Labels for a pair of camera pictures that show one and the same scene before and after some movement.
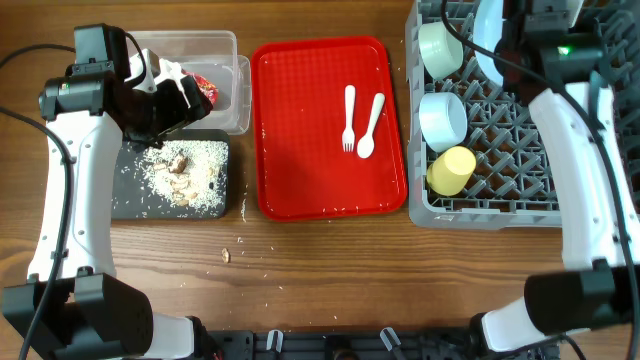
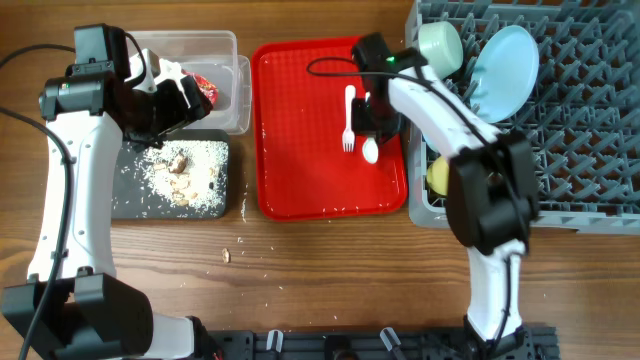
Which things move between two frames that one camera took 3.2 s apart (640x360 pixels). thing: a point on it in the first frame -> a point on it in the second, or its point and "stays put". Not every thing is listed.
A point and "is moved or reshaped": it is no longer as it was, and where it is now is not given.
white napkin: x=170 y=70 stays put
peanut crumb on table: x=226 y=256 stays put
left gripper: x=179 y=114 stays put
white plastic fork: x=348 y=137 stays put
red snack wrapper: x=208 y=93 stays put
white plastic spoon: x=366 y=145 is moved or reshaped
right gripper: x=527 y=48 -> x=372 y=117
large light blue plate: x=487 y=31 -> x=505 y=74
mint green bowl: x=440 y=49 stays put
